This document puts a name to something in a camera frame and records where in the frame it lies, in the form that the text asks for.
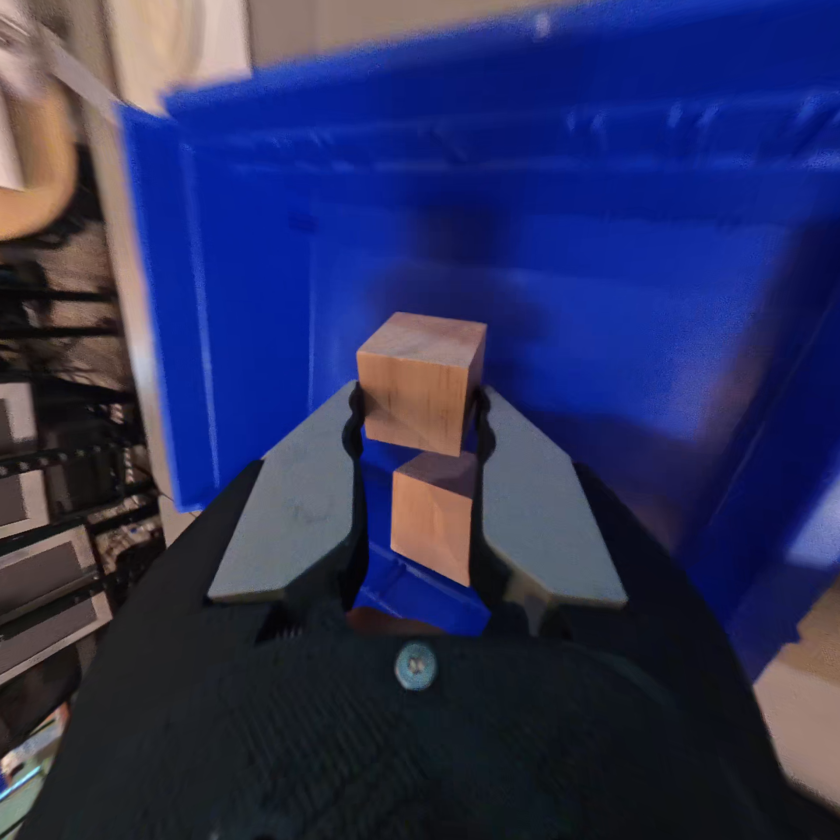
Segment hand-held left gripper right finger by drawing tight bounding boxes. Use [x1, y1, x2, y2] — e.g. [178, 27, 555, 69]
[474, 385, 630, 631]

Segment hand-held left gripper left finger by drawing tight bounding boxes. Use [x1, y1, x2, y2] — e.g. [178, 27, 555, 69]
[205, 379, 370, 605]

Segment large wooden cube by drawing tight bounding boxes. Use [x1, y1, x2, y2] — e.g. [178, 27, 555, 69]
[390, 451, 480, 588]

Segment medium wooden cube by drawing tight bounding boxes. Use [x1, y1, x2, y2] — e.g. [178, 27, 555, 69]
[356, 312, 488, 458]

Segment blue plastic bin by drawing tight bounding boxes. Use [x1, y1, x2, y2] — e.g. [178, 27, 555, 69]
[118, 13, 840, 683]

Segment grey framed panel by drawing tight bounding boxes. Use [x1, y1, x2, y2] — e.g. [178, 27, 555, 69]
[0, 525, 99, 624]
[0, 587, 116, 683]

